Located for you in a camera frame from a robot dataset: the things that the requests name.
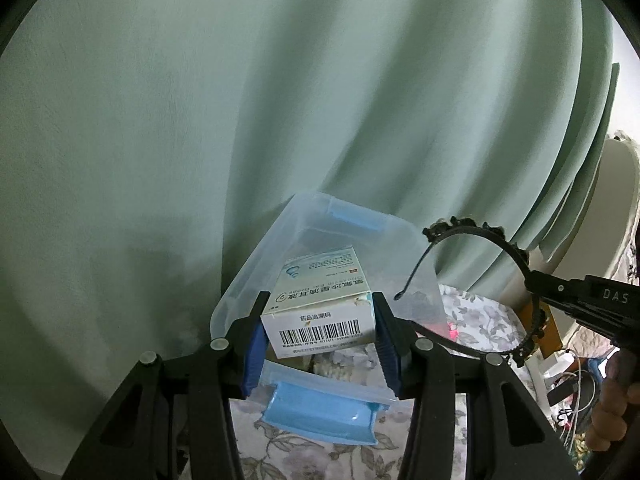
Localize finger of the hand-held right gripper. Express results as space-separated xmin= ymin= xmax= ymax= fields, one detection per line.
xmin=524 ymin=270 xmax=591 ymax=311
xmin=545 ymin=302 xmax=603 ymax=330

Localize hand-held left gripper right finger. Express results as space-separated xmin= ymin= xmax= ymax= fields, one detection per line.
xmin=372 ymin=291 xmax=586 ymax=480

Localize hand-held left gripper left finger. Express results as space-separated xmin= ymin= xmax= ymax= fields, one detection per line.
xmin=60 ymin=290 xmax=272 ymax=480

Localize black flower headband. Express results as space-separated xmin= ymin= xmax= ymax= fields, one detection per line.
xmin=394 ymin=216 xmax=549 ymax=367

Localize white medicine box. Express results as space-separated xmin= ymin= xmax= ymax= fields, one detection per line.
xmin=260 ymin=245 xmax=378 ymax=361

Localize clear plastic container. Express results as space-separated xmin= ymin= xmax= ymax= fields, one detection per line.
xmin=210 ymin=191 xmax=448 ymax=446

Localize person's right hand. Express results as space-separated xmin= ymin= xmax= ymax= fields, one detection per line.
xmin=585 ymin=347 xmax=640 ymax=443

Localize orange wooden board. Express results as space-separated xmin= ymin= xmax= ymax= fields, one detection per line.
xmin=517 ymin=304 xmax=565 ymax=358

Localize floral blanket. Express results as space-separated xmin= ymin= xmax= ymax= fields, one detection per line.
xmin=227 ymin=282 xmax=531 ymax=480

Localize white furniture panel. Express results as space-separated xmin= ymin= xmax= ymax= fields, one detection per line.
xmin=542 ymin=135 xmax=640 ymax=353

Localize green curtain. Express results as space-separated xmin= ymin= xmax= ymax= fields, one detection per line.
xmin=0 ymin=0 xmax=618 ymax=461

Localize tangled cables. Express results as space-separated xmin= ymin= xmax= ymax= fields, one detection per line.
xmin=544 ymin=349 xmax=603 ymax=443

